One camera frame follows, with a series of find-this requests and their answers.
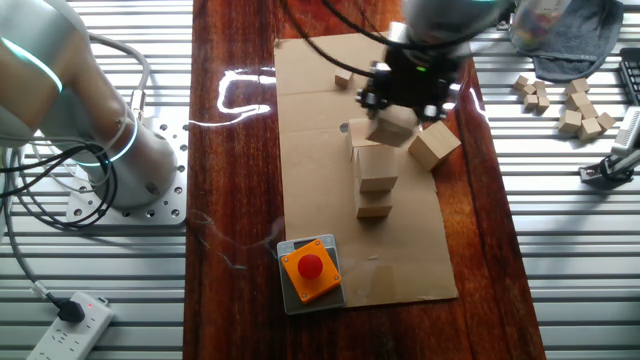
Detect grey cable with metal connector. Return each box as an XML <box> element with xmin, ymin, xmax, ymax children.
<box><xmin>82</xmin><ymin>29</ymin><xmax>152</xmax><ymax>121</ymax></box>

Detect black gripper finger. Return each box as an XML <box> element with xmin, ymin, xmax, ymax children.
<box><xmin>419</xmin><ymin>84</ymin><xmax>456</xmax><ymax>122</ymax></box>
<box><xmin>355</xmin><ymin>85</ymin><xmax>390</xmax><ymax>112</ymax></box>

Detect orange emergency stop button box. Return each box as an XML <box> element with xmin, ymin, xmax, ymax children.
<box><xmin>280</xmin><ymin>238</ymin><xmax>343</xmax><ymax>305</ymax></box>

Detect power cord with black plug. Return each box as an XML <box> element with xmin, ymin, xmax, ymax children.
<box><xmin>2</xmin><ymin>197</ymin><xmax>87</xmax><ymax>324</ymax></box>

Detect reddish brown wooden board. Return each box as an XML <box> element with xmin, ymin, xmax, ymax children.
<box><xmin>182</xmin><ymin>0</ymin><xmax>549</xmax><ymax>360</ymax></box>

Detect dark grey towel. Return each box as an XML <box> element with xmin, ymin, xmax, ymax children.
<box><xmin>529</xmin><ymin>0</ymin><xmax>626</xmax><ymax>84</ymax></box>

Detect white power strip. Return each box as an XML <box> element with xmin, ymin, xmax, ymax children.
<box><xmin>25</xmin><ymin>291</ymin><xmax>117</xmax><ymax>360</ymax></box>

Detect brown cardboard sheet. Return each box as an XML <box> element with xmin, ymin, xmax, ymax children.
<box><xmin>273</xmin><ymin>30</ymin><xmax>460</xmax><ymax>309</ymax></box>

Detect large wooden cube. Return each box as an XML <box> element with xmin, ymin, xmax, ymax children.
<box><xmin>354</xmin><ymin>189</ymin><xmax>394</xmax><ymax>218</ymax></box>
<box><xmin>407</xmin><ymin>119</ymin><xmax>463</xmax><ymax>172</ymax></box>
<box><xmin>355</xmin><ymin>143</ymin><xmax>400</xmax><ymax>194</ymax></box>
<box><xmin>366</xmin><ymin>103</ymin><xmax>419</xmax><ymax>149</ymax></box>
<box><xmin>347</xmin><ymin>117</ymin><xmax>382</xmax><ymax>162</ymax></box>

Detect orange emergency stop button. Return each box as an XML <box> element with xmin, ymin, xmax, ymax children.
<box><xmin>276</xmin><ymin>233</ymin><xmax>347</xmax><ymax>316</ymax></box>

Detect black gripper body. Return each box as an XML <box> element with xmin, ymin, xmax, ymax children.
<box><xmin>372</xmin><ymin>47</ymin><xmax>454</xmax><ymax>109</ymax></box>

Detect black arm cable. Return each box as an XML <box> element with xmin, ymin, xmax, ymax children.
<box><xmin>279</xmin><ymin>0</ymin><xmax>384</xmax><ymax>80</ymax></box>
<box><xmin>319</xmin><ymin>0</ymin><xmax>501</xmax><ymax>52</ymax></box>

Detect silver camera on stand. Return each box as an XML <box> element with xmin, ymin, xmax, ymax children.
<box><xmin>610</xmin><ymin>104</ymin><xmax>640</xmax><ymax>160</ymax></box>

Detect black keyboard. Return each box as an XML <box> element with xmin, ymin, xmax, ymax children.
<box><xmin>618</xmin><ymin>47</ymin><xmax>640</xmax><ymax>107</ymax></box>

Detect black cable bundle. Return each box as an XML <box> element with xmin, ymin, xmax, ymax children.
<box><xmin>0</xmin><ymin>142</ymin><xmax>122</xmax><ymax>231</ymax></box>

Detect silver robot mounting plate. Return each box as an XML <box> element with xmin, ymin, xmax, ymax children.
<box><xmin>65</xmin><ymin>117</ymin><xmax>190</xmax><ymax>226</ymax></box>

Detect metal camera stand bracket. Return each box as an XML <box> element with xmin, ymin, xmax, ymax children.
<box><xmin>578</xmin><ymin>148</ymin><xmax>640</xmax><ymax>191</ymax></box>

